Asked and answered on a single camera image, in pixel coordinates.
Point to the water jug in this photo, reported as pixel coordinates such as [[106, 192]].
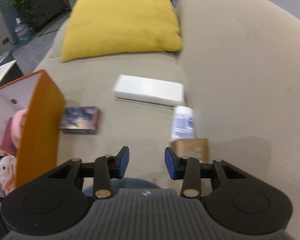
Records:
[[22, 32]]

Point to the yellow pillow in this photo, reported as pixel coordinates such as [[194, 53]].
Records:
[[108, 27]]

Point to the pink card wallet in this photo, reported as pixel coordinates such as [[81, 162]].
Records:
[[6, 143]]

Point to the beige sofa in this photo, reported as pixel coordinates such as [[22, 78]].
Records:
[[240, 68]]

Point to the dark cabinet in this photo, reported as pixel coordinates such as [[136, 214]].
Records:
[[45, 10]]

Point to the white long box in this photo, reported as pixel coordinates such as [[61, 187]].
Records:
[[149, 91]]

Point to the orange white storage box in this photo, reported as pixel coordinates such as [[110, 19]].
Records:
[[44, 102]]

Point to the dark illustrated card box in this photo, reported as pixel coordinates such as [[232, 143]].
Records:
[[80, 120]]

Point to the gold small box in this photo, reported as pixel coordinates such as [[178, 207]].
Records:
[[197, 148]]

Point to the pink white bunny plush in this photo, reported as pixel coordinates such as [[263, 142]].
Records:
[[7, 173]]

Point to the potted green plant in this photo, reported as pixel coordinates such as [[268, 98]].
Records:
[[25, 11]]

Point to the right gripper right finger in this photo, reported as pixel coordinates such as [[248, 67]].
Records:
[[186, 169]]

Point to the white tube bottle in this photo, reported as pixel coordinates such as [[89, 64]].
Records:
[[182, 124]]

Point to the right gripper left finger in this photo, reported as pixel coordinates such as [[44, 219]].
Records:
[[106, 168]]

